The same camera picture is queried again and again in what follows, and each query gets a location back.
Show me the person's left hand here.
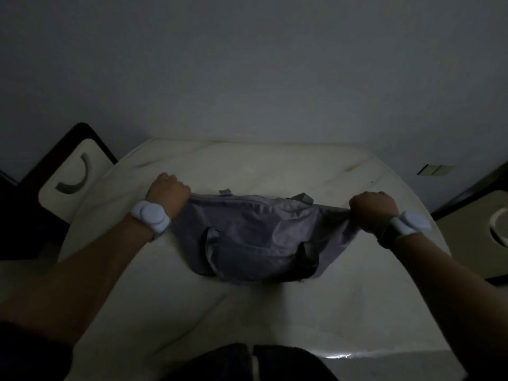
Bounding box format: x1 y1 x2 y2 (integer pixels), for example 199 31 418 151
145 173 192 221

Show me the person's right hand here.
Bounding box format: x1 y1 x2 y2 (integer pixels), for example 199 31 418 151
349 191 400 235

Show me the grey fabric bag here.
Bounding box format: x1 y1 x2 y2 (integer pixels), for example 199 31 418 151
171 189 361 285

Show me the person's right forearm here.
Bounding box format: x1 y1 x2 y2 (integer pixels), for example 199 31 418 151
391 234 508 381

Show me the person's left forearm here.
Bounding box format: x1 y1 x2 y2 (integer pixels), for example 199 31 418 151
0 214 159 347

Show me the white left wrist tracker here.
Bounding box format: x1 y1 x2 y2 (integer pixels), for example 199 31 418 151
130 200 172 241

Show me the white wrist tracker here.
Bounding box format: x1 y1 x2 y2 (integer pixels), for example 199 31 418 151
130 200 172 241
377 211 432 250

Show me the white right wrist tracker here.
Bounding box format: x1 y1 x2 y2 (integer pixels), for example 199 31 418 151
377 211 432 250

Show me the dark chair with cream seat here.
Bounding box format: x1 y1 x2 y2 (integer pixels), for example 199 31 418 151
430 162 508 285
0 123 118 261

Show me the wall socket plate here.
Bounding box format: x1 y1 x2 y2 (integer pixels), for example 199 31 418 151
418 164 455 177

